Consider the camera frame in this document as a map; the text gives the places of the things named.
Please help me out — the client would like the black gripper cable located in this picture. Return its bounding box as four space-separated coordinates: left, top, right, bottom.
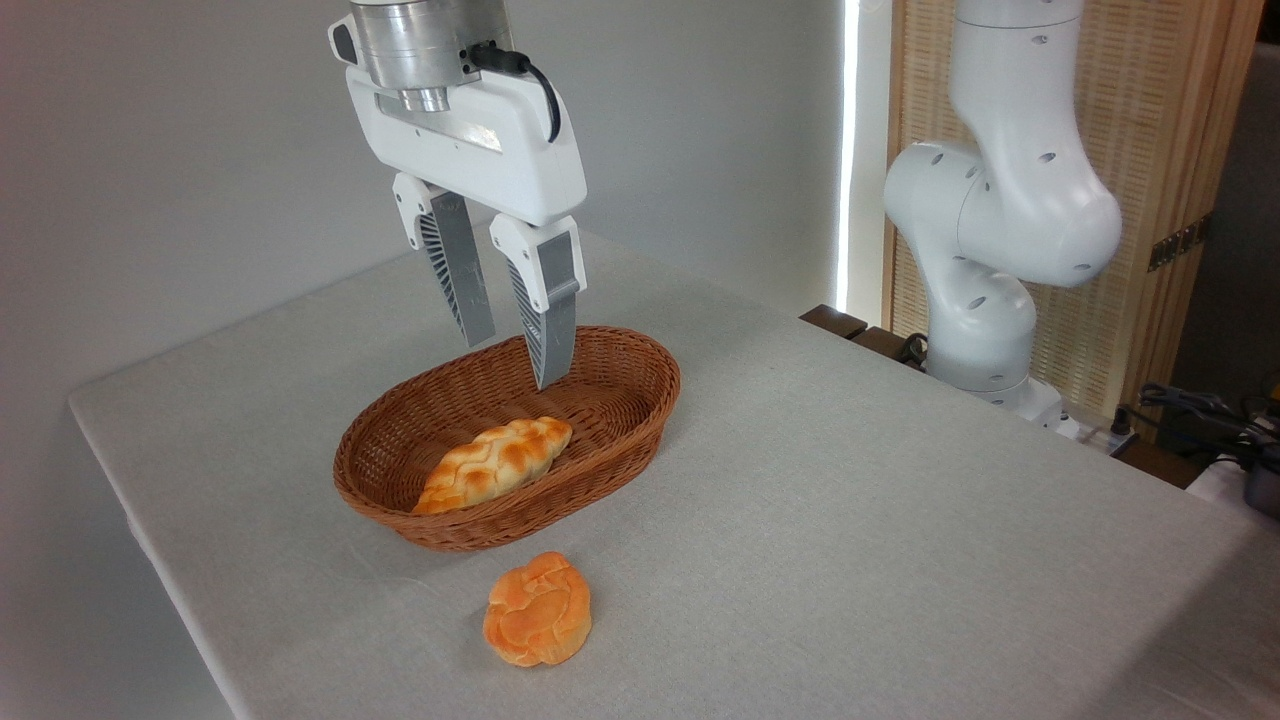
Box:
468 42 563 144

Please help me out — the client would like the white power strip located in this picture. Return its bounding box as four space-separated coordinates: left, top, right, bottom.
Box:
1058 414 1143 458

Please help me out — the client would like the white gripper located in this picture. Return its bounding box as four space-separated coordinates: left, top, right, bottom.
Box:
344 64 589 392

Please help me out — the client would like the long braided bread loaf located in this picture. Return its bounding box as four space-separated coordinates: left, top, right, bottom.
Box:
411 416 575 517

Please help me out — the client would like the brown wicker oval basket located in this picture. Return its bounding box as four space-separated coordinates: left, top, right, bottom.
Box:
333 325 682 553

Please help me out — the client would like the dark metal screen hinge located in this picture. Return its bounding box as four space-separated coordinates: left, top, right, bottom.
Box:
1147 214 1214 273

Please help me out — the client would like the black cable bundle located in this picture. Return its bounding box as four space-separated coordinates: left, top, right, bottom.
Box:
1136 382 1280 473

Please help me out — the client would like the round orange bread roll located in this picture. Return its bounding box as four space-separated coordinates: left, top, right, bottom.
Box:
482 551 593 669

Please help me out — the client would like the grey tablecloth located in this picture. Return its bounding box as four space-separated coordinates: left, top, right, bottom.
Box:
68 225 1280 720

